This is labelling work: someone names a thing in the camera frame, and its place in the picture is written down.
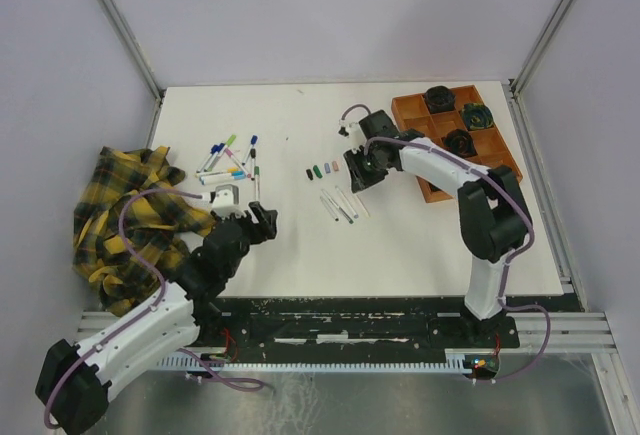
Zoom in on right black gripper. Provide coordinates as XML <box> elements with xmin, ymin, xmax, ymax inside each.
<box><xmin>343</xmin><ymin>142</ymin><xmax>388</xmax><ymax>192</ymax></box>

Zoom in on black marker pen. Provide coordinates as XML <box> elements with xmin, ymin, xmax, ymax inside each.
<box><xmin>320</xmin><ymin>196</ymin><xmax>339</xmax><ymax>222</ymax></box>

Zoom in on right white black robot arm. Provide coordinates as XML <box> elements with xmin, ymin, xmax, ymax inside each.
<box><xmin>338</xmin><ymin>110</ymin><xmax>535</xmax><ymax>346</ymax></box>

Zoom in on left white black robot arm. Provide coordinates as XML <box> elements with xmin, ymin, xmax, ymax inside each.
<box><xmin>35</xmin><ymin>202</ymin><xmax>278</xmax><ymax>434</ymax></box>

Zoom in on yellow capped highlighter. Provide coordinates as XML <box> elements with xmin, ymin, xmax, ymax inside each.
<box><xmin>195</xmin><ymin>167</ymin><xmax>243</xmax><ymax>177</ymax></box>

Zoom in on yellow plaid cloth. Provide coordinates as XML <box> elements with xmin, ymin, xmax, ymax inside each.
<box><xmin>73</xmin><ymin>146</ymin><xmax>215</xmax><ymax>317</ymax></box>

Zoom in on black orange rolled sock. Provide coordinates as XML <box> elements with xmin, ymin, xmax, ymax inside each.
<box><xmin>443</xmin><ymin>129</ymin><xmax>477</xmax><ymax>159</ymax></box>

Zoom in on black rolled sock top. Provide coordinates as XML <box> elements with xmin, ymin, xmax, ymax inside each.
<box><xmin>423</xmin><ymin>85</ymin><xmax>456</xmax><ymax>114</ymax></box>

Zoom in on orange compartment tray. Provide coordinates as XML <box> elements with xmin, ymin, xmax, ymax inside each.
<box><xmin>391</xmin><ymin>85</ymin><xmax>523</xmax><ymax>180</ymax></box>

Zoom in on green blue rolled sock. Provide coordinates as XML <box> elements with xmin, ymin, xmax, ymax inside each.
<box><xmin>460</xmin><ymin>103</ymin><xmax>494</xmax><ymax>131</ymax></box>

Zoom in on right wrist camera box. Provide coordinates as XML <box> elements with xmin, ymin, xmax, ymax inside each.
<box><xmin>338</xmin><ymin>118</ymin><xmax>360</xmax><ymax>138</ymax></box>

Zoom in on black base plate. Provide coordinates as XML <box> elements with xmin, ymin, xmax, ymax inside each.
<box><xmin>164</xmin><ymin>296</ymin><xmax>521</xmax><ymax>356</ymax></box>

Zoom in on left aluminium frame post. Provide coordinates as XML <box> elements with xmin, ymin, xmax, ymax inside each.
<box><xmin>74</xmin><ymin>0</ymin><xmax>165</xmax><ymax>101</ymax></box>

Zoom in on aluminium frame post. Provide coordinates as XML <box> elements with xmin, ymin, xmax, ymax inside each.
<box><xmin>508</xmin><ymin>0</ymin><xmax>601</xmax><ymax>99</ymax></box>
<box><xmin>74</xmin><ymin>0</ymin><xmax>165</xmax><ymax>101</ymax></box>

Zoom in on white cable duct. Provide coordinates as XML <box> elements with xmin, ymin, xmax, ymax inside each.
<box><xmin>152</xmin><ymin>344</ymin><xmax>494</xmax><ymax>373</ymax></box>

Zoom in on right aluminium frame post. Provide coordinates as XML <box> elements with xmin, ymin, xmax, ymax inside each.
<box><xmin>508</xmin><ymin>0</ymin><xmax>601</xmax><ymax>99</ymax></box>

